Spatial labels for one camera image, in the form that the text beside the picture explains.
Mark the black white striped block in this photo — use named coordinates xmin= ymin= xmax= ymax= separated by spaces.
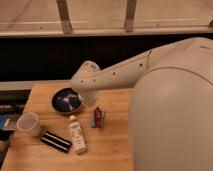
xmin=41 ymin=132 xmax=72 ymax=153

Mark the black bowl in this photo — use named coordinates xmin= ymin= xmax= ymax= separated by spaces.
xmin=51 ymin=88 xmax=82 ymax=115

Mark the translucent white plastic cup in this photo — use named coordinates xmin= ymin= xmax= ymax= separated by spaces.
xmin=16 ymin=112 xmax=41 ymax=137

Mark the white lotion bottle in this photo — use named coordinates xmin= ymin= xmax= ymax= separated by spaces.
xmin=69 ymin=115 xmax=87 ymax=155

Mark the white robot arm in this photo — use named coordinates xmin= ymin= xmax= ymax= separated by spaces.
xmin=70 ymin=37 xmax=213 ymax=171

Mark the small red brown object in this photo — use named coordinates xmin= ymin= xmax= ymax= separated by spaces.
xmin=92 ymin=106 xmax=105 ymax=128

